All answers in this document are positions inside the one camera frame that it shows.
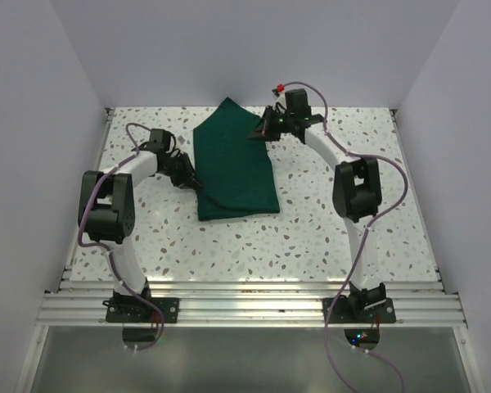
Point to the dark green surgical cloth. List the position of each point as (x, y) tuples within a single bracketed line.
[(236, 172)]

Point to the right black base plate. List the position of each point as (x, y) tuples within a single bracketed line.
[(344, 312)]

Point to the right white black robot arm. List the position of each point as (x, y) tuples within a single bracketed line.
[(356, 197)]

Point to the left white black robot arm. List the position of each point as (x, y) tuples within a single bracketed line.
[(107, 213)]

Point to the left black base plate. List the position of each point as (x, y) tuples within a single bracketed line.
[(137, 312)]

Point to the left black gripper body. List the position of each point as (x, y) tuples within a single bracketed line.
[(178, 169)]

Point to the aluminium rail frame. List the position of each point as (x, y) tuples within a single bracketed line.
[(274, 270)]

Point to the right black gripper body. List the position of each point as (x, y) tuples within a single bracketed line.
[(279, 124)]

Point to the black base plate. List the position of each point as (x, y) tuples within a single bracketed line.
[(344, 312), (137, 312)]

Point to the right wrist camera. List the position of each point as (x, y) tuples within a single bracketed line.
[(279, 93)]

